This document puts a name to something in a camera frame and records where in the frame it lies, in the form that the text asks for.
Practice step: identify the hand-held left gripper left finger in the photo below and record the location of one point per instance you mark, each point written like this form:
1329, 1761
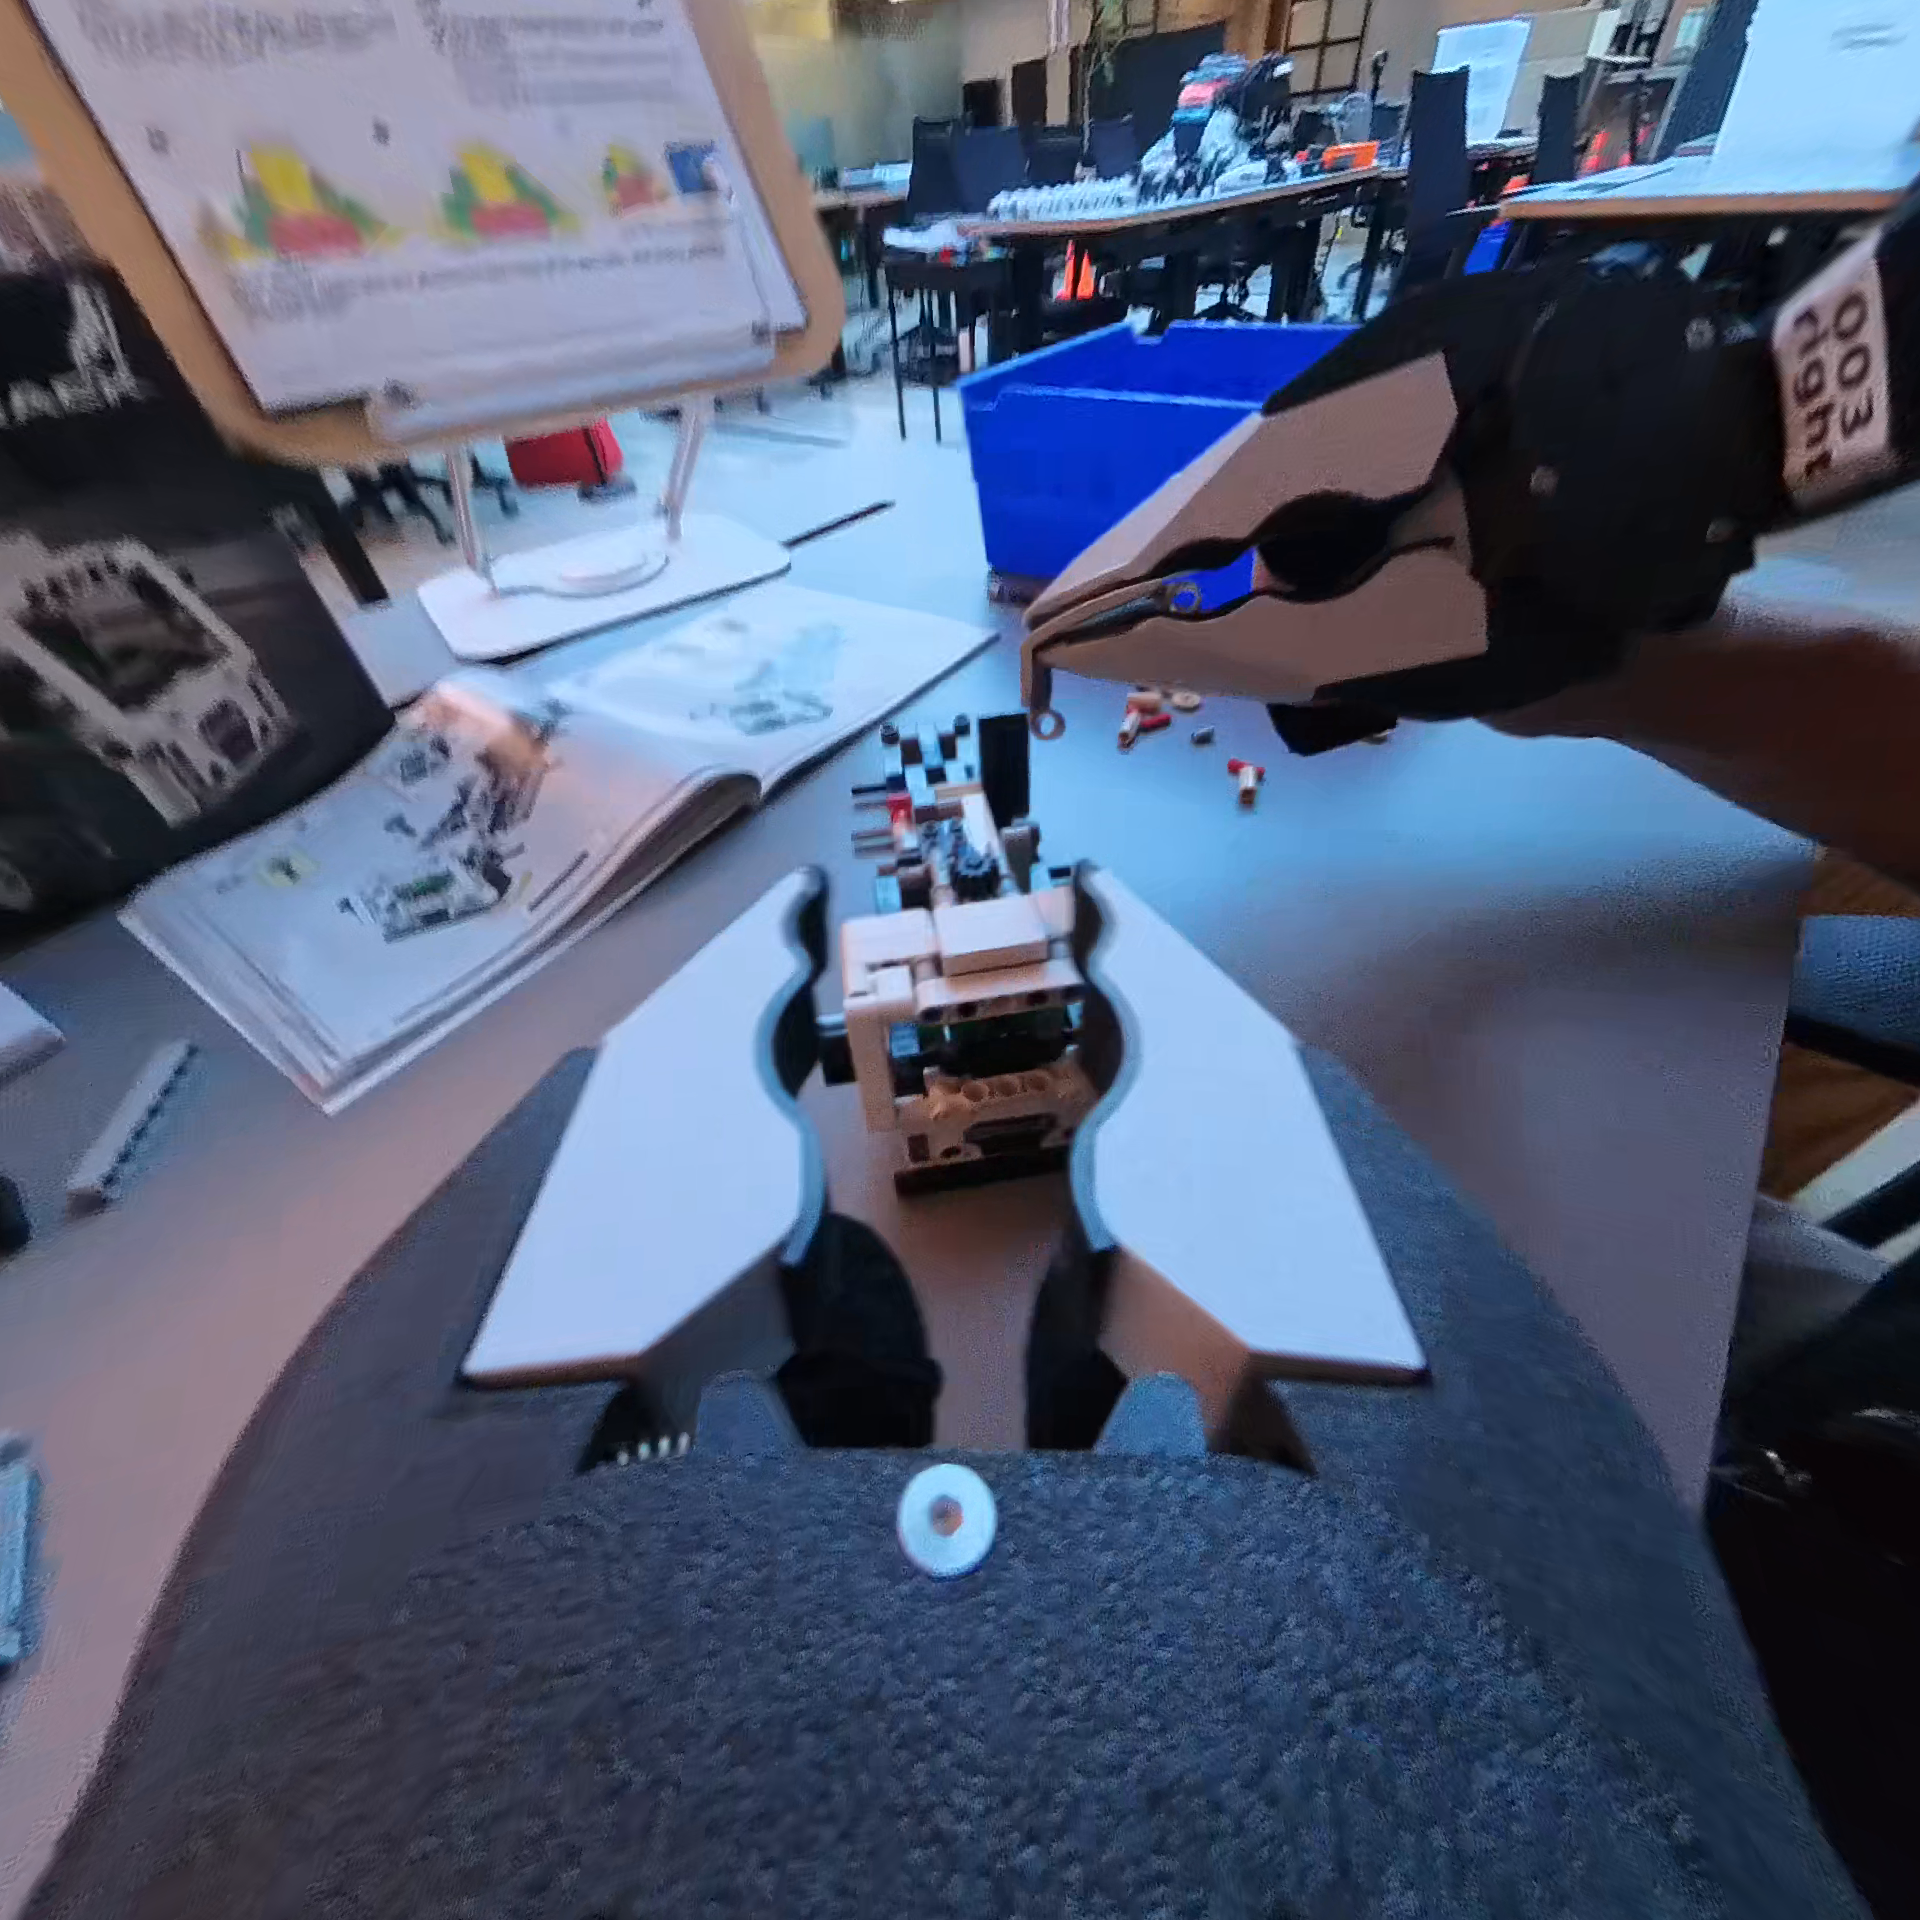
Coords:
645, 1200

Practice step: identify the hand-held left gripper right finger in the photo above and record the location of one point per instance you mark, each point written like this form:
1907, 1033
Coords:
1244, 1200

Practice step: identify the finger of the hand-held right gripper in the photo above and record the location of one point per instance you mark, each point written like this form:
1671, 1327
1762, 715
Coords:
1351, 645
1320, 451

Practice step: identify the lego truck chassis model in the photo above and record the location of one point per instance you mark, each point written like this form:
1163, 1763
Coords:
975, 938

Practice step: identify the pile of small lego pins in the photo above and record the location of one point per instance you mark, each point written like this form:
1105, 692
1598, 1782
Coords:
1244, 776

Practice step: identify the light grey lego beam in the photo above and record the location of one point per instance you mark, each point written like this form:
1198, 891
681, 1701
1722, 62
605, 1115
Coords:
128, 1125

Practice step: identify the black angled lego connector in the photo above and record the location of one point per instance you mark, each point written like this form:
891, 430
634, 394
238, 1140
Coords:
12, 1215

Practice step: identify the black lego set box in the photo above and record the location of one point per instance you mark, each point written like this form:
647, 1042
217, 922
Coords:
151, 675

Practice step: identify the blue plastic bin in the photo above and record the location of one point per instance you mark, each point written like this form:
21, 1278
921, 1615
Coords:
1081, 465

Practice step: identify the wooden-edged office desk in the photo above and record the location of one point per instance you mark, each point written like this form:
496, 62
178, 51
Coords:
1680, 202

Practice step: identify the long cluttered work desk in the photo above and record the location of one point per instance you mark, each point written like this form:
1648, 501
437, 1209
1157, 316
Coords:
1200, 202

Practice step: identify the open instruction booklet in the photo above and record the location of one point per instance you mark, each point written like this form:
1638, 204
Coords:
450, 900

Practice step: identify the wooden document holder stand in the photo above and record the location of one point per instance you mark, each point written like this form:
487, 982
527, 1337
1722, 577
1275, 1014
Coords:
645, 585

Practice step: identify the white rectangular block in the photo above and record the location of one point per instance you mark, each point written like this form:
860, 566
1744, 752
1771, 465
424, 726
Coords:
23, 1034

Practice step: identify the printed instruction sheet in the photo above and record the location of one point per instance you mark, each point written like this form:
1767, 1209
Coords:
450, 151

